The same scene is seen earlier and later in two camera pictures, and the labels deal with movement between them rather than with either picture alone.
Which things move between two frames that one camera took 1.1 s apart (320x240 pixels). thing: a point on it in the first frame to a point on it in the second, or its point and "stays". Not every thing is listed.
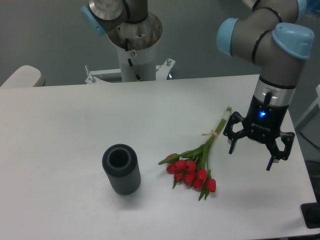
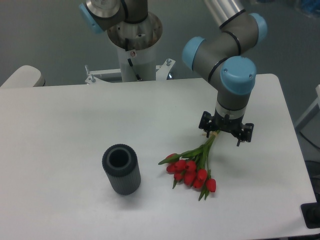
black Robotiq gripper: x=263 y=124 to x=226 y=124
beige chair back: x=26 y=76 stays
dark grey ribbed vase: x=120 y=161 stays
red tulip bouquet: x=192 y=166 stays
